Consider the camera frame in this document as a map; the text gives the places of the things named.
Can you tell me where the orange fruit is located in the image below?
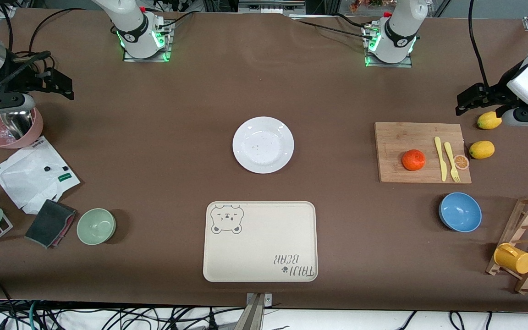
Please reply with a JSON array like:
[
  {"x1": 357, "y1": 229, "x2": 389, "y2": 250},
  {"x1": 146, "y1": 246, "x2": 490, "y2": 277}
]
[{"x1": 401, "y1": 149, "x2": 426, "y2": 171}]

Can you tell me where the white round plate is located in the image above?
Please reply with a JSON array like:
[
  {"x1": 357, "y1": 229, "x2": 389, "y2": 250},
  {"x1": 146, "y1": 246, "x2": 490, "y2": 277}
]
[{"x1": 232, "y1": 116, "x2": 295, "y2": 174}]

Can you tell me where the yellow lemon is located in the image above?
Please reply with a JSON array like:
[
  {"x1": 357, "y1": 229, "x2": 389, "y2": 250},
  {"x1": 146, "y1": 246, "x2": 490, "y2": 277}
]
[
  {"x1": 469, "y1": 140, "x2": 495, "y2": 160},
  {"x1": 477, "y1": 111, "x2": 503, "y2": 130}
]

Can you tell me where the metal scoop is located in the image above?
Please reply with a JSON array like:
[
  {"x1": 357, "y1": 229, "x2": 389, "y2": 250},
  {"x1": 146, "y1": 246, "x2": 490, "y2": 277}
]
[{"x1": 0, "y1": 110, "x2": 34, "y2": 140}]

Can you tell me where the yellow plastic fork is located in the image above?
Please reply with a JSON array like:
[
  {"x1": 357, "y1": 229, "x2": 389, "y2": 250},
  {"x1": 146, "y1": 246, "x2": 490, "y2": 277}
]
[{"x1": 443, "y1": 142, "x2": 461, "y2": 183}]

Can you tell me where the yellow plastic knife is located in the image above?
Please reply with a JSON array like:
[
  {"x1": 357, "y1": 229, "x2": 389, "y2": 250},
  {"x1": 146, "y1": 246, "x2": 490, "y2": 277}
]
[{"x1": 434, "y1": 136, "x2": 448, "y2": 182}]

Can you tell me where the bamboo cutting board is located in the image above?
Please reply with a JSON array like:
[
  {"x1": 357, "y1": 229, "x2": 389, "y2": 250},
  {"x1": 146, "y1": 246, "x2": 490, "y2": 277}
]
[{"x1": 374, "y1": 121, "x2": 472, "y2": 184}]

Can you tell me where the white plastic bag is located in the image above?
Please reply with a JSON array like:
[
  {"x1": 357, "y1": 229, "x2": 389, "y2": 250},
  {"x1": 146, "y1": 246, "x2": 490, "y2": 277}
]
[{"x1": 0, "y1": 136, "x2": 81, "y2": 215}]

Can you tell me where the blue bowl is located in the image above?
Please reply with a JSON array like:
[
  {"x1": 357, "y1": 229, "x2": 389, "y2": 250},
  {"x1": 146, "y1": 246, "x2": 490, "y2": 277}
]
[{"x1": 439, "y1": 192, "x2": 483, "y2": 233}]

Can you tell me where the grey folded cloth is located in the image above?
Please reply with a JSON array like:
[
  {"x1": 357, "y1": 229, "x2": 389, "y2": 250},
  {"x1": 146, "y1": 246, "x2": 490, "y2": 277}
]
[{"x1": 25, "y1": 199, "x2": 77, "y2": 249}]

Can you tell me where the pale green bowl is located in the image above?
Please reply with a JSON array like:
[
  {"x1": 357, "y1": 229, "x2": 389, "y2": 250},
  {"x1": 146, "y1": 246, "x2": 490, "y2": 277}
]
[{"x1": 77, "y1": 208, "x2": 116, "y2": 246}]

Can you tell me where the yellow cup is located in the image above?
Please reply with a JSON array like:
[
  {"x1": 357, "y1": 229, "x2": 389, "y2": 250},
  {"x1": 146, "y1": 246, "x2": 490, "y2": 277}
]
[{"x1": 494, "y1": 243, "x2": 528, "y2": 275}]

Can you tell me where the cream bear print tray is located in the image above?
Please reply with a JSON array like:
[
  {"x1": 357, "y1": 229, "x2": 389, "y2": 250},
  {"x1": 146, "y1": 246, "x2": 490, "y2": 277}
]
[{"x1": 203, "y1": 201, "x2": 319, "y2": 282}]

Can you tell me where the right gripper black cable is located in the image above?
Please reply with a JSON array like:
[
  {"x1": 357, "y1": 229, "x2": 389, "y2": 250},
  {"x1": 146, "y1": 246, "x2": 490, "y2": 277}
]
[{"x1": 0, "y1": 50, "x2": 55, "y2": 94}]

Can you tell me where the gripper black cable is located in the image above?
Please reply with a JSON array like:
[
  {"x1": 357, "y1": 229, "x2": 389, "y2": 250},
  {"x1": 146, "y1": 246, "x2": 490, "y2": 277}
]
[
  {"x1": 0, "y1": 50, "x2": 55, "y2": 94},
  {"x1": 468, "y1": 0, "x2": 492, "y2": 90}
]

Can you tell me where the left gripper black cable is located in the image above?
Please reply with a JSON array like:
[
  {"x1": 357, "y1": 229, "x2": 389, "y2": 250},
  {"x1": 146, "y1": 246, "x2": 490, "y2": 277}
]
[{"x1": 468, "y1": 0, "x2": 492, "y2": 90}]

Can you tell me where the black table cable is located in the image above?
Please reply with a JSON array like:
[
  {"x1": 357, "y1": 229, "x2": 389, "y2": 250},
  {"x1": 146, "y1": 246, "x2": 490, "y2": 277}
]
[
  {"x1": 287, "y1": 16, "x2": 375, "y2": 41},
  {"x1": 28, "y1": 8, "x2": 97, "y2": 43}
]

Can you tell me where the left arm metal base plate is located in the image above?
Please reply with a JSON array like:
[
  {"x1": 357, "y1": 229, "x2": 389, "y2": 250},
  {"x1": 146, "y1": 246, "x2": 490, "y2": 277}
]
[{"x1": 363, "y1": 23, "x2": 414, "y2": 69}]

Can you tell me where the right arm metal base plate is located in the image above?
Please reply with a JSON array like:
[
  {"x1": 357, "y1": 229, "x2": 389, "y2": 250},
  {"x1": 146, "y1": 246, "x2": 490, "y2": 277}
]
[{"x1": 123, "y1": 18, "x2": 174, "y2": 63}]

